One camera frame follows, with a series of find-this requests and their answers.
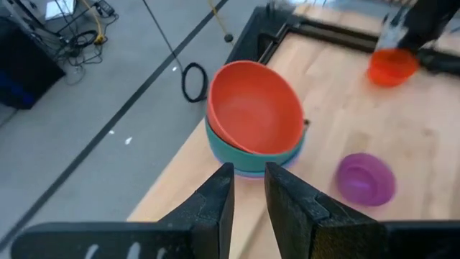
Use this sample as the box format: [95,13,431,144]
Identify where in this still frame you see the bright orange bowl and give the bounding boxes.
[367,48,420,88]

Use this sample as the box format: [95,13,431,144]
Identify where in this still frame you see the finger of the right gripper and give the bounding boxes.
[398,21,438,51]

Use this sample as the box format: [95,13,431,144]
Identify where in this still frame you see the yellow floor cable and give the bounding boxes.
[80,0,106,45]

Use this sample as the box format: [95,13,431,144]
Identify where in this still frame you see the white paper sheet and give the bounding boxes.
[45,0,77,21]

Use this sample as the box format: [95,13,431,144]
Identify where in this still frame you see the teal bowl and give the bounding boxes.
[204,114,307,174]

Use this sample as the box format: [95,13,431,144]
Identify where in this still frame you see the wooden shelf with black frame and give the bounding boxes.
[126,107,310,259]

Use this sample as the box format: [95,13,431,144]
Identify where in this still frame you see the black table edge frame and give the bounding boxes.
[225,5,460,77]

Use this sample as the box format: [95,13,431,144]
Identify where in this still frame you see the black power brick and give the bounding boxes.
[93,0,116,17]

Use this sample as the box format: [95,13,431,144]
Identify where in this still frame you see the purple bowl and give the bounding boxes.
[335,152,397,208]

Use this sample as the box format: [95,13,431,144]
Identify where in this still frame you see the tangled black cables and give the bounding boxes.
[53,0,119,77]

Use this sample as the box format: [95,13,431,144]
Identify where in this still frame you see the yellow cable with black plug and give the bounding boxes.
[207,0,235,43]

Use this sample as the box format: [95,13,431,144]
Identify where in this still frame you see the coiled black floor cable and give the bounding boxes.
[142,0,210,104]

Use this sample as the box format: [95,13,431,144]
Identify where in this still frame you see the coral red bowl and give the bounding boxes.
[206,60,306,156]

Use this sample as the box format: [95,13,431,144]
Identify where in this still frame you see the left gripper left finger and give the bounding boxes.
[157,162,235,259]

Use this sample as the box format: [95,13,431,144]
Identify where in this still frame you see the light blue bowl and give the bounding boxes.
[211,143,305,180]

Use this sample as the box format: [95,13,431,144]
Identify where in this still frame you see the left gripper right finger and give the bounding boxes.
[264,161,389,259]

